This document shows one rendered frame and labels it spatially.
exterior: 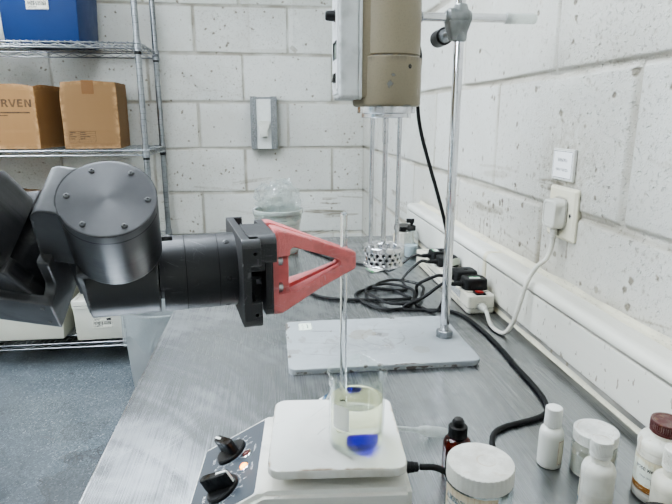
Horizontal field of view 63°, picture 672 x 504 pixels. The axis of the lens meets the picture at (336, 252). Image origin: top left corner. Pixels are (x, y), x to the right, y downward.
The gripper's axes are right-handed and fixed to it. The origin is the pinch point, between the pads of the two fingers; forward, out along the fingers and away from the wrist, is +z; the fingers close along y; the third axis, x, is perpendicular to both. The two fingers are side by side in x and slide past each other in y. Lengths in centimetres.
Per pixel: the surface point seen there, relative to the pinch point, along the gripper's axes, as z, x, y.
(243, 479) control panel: -9.0, 20.1, 1.5
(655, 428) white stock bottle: 30.3, 18.0, -5.5
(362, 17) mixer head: 14.2, -25.3, 35.5
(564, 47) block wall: 50, -23, 37
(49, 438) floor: -60, 101, 157
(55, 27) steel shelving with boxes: -53, -48, 224
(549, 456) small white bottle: 23.9, 24.2, 1.3
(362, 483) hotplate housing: 0.5, 19.0, -3.6
